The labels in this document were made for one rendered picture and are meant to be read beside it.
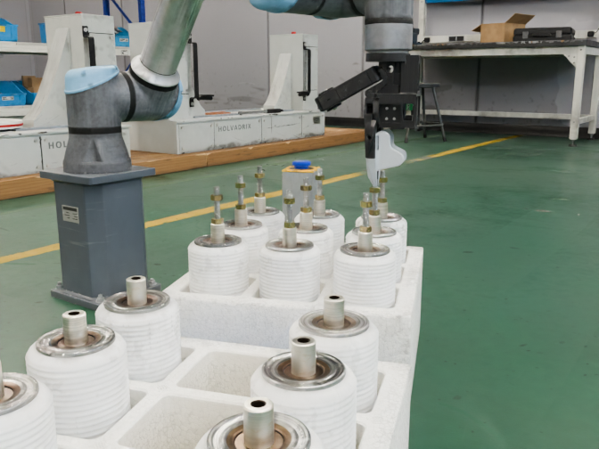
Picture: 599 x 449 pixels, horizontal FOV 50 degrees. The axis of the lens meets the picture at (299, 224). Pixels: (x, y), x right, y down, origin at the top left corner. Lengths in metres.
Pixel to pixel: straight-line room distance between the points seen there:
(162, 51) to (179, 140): 2.20
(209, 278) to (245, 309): 0.08
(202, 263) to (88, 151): 0.56
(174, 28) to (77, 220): 0.47
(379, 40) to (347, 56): 5.74
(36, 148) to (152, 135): 0.89
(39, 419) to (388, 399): 0.34
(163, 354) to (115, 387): 0.11
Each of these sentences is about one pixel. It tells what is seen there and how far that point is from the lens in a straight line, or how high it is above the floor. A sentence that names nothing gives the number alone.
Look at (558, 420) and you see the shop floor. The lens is 1.09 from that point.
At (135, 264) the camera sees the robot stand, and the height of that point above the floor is 0.08.
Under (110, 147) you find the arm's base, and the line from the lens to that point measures 1.49.
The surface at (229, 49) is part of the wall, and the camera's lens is 7.71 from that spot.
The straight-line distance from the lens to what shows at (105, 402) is 0.67.
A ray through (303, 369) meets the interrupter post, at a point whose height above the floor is 0.26.
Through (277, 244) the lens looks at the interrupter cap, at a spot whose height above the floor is 0.25.
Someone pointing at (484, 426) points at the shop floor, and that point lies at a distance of 1.04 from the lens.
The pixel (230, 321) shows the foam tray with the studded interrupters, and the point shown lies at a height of 0.15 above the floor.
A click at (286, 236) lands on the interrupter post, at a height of 0.27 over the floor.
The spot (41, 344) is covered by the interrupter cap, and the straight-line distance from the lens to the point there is 0.69.
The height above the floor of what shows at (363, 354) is 0.23.
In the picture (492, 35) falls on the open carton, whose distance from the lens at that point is 5.62.
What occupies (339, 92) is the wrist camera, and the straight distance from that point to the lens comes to 1.06.
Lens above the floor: 0.51
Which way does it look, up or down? 13 degrees down
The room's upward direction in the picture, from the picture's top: straight up
